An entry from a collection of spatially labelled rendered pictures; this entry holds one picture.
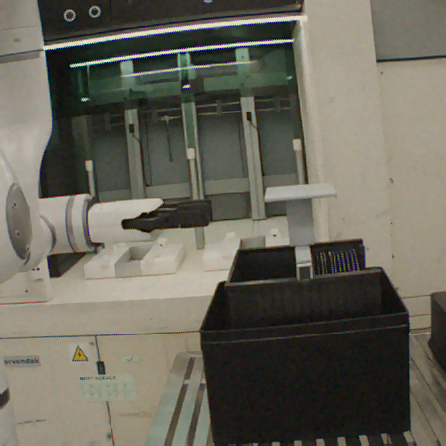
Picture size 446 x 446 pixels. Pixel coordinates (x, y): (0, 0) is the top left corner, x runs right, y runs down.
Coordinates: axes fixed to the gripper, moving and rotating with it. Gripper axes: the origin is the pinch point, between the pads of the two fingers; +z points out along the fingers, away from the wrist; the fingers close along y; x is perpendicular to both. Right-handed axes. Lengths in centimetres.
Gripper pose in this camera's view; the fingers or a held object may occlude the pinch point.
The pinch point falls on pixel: (196, 213)
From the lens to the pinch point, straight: 99.2
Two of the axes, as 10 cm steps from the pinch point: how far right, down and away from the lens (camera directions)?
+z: 9.9, -0.8, -1.1
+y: -1.0, 1.7, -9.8
